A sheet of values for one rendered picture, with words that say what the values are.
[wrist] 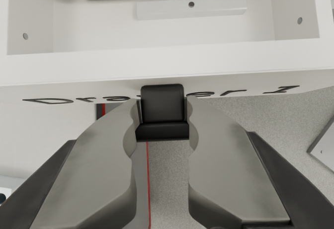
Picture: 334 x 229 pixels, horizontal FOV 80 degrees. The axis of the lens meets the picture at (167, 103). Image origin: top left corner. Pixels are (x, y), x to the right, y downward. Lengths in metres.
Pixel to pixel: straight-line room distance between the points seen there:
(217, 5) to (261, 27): 0.05
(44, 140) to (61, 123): 0.03
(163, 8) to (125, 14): 0.04
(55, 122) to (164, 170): 0.81
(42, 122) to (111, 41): 0.16
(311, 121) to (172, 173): 0.75
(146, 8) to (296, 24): 0.13
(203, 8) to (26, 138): 0.28
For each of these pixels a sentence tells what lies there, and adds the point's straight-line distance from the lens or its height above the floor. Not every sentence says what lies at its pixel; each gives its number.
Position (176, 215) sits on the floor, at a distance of 1.13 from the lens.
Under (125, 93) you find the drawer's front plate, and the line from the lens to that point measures 0.16.
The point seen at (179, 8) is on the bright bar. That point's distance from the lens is 0.22.
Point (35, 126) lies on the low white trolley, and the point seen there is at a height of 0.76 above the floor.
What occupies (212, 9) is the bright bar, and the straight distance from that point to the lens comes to 0.22.
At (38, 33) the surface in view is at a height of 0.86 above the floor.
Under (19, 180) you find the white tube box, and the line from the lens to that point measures 0.34.
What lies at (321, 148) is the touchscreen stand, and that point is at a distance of 1.24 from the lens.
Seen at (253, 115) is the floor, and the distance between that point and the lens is 1.12.
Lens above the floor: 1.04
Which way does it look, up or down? 84 degrees down
